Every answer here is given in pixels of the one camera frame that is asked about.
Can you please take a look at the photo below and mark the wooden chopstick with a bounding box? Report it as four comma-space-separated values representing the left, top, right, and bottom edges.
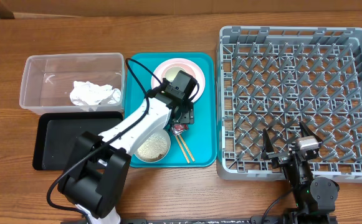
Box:
179, 135, 196, 162
175, 135, 190, 164

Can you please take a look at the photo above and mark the red snack wrapper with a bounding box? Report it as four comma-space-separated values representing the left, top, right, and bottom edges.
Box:
171, 124, 189, 136

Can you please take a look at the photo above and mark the pink plate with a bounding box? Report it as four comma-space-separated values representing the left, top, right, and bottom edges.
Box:
153, 58, 206, 103

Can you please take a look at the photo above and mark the small pink saucer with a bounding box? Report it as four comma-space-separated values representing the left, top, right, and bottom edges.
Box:
163, 63, 196, 78

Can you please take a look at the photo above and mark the white napkin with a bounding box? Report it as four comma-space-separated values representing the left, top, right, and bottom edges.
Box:
69, 81, 121, 106

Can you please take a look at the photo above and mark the teal serving tray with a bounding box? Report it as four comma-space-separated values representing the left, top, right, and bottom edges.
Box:
130, 52, 217, 168

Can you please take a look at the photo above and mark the grey bowl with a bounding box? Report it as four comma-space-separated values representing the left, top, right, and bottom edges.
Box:
135, 129, 171, 162

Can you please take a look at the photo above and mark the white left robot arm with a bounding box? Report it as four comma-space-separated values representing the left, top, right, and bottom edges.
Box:
53, 78, 199, 223

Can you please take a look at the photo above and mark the black tray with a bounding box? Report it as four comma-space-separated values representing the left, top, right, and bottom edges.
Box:
32, 111, 123, 170

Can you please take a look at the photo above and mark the grey dishwasher rack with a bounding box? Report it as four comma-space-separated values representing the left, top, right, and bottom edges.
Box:
216, 26, 362, 183

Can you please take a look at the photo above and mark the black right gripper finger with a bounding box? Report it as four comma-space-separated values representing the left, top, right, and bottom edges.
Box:
299, 121, 323, 143
261, 129, 275, 161

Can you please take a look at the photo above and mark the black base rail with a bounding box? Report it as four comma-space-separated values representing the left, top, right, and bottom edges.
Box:
61, 216, 338, 224

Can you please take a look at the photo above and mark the clear plastic waste bin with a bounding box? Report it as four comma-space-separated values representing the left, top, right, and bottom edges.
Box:
19, 53, 126, 115

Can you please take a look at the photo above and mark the pale green cup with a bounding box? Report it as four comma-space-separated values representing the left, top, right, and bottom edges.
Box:
164, 66, 184, 82

